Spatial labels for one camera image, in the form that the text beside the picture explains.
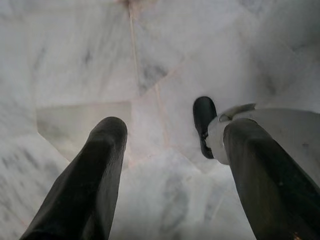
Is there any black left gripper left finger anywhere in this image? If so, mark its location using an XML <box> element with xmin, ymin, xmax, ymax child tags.
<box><xmin>19</xmin><ymin>116</ymin><xmax>129</xmax><ymax>240</ymax></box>

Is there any black robot left foot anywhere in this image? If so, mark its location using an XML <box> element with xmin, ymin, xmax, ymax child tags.
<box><xmin>192</xmin><ymin>96</ymin><xmax>218</xmax><ymax>160</ymax></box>

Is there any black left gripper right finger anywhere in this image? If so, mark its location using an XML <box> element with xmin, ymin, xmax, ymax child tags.
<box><xmin>223</xmin><ymin>118</ymin><xmax>320</xmax><ymax>240</ymax></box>

